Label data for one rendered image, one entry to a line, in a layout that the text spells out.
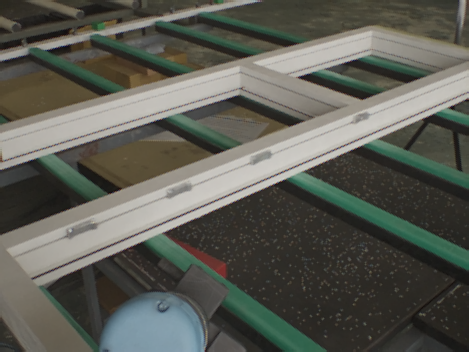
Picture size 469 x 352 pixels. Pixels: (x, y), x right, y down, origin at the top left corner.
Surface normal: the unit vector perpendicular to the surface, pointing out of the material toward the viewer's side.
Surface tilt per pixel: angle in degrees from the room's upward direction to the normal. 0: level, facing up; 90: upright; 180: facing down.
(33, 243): 90
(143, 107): 90
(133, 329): 52
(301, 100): 90
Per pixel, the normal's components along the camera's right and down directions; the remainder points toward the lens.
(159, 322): -0.01, -0.18
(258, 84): -0.77, 0.31
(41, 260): 0.64, 0.35
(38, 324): -0.01, -0.88
